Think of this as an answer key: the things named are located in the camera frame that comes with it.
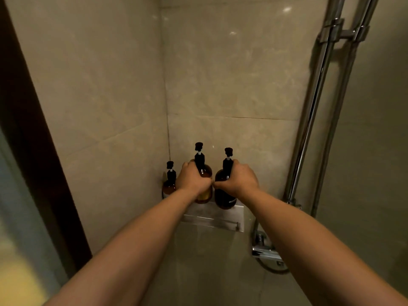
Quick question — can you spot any small brown pump bottle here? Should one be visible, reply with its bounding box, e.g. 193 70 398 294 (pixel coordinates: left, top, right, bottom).
161 161 178 200

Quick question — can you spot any amber pump bottle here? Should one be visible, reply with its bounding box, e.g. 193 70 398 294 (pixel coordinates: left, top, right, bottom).
191 142 213 204

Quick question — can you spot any dark wooden door frame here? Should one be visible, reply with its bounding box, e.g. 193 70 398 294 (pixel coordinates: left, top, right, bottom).
0 0 93 278

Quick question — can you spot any chrome shower slide rail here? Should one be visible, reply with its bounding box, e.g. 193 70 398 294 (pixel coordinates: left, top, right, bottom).
311 0 381 218

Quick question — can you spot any person's left forearm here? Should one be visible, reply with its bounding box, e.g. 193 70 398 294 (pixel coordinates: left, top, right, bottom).
43 187 200 306

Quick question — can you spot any person's right forearm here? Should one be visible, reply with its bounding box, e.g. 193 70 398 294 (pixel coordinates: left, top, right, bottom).
243 188 408 306

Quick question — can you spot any person's right hand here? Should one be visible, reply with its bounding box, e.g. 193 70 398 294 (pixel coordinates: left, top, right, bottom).
213 159 260 198

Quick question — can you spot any person's left hand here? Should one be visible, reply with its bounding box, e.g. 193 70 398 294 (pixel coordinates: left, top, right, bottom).
176 160 213 197

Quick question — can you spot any metal wall shelf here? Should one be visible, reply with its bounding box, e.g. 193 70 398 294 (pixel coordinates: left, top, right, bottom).
180 201 245 233

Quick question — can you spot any dark brown pump bottle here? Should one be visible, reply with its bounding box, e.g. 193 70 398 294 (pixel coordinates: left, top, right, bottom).
214 147 238 210

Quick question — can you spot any chrome shower mixer valve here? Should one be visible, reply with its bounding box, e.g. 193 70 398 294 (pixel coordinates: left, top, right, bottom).
251 231 285 266

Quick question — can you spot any chrome shower hose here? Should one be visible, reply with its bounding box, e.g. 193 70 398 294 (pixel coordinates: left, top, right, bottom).
253 220 290 274

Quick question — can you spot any chrome shower riser pipe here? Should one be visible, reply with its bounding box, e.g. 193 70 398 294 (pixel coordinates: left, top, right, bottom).
284 0 347 206

